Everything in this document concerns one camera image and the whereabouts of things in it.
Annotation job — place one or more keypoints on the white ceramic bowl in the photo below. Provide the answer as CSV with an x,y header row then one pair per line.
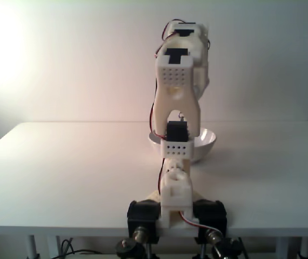
x,y
206,143

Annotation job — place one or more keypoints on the black table clamp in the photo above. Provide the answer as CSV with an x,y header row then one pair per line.
x,y
141,213
210,213

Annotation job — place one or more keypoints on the red white base lead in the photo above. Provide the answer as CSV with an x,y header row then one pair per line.
x,y
191,222

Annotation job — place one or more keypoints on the white table leg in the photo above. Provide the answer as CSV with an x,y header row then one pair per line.
x,y
305,248
32,246
281,248
52,246

